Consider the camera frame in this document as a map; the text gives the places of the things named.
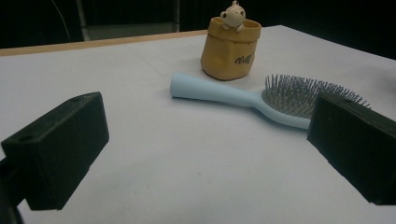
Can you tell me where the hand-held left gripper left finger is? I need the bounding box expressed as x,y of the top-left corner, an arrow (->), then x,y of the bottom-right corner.
0,91 -> 110,211

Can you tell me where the light blue hairbrush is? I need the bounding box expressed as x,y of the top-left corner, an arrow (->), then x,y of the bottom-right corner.
169,72 -> 372,130

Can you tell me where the thin dark cable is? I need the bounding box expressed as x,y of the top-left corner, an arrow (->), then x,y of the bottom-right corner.
50,0 -> 73,43

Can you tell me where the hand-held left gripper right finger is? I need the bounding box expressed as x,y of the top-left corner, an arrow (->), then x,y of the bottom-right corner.
306,92 -> 396,206

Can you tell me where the yellow holder with bear figure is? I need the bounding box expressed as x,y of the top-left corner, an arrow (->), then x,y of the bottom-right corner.
200,0 -> 262,82

